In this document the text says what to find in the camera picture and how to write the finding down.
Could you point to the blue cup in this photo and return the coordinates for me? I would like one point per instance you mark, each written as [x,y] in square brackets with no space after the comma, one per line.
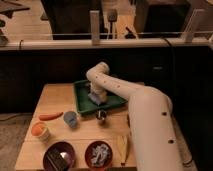
[70,118]

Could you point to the purple bowl with black block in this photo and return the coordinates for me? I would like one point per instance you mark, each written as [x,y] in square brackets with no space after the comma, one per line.
[67,152]

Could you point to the green tray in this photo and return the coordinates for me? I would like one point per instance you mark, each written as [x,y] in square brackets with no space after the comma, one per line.
[85,106]

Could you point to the black block in bowl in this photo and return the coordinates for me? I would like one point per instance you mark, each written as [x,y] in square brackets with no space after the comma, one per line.
[56,160]

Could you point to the white horizontal rail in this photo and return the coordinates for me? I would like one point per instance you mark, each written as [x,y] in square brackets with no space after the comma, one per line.
[104,44]

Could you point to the orange carrot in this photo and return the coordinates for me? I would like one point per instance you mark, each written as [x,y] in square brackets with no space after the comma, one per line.
[48,117]

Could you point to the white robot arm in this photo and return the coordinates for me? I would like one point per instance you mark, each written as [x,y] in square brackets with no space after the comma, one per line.
[153,136]

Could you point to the small metal cup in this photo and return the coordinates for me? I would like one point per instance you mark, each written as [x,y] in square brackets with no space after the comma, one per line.
[101,117]

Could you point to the red bowl with crumpled paper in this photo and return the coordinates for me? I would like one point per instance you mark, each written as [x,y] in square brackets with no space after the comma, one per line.
[88,156]

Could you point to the crumpled white paper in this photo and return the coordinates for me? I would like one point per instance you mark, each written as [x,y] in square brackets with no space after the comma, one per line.
[99,155]

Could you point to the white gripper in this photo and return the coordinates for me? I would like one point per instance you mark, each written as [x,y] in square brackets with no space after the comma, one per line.
[99,91]

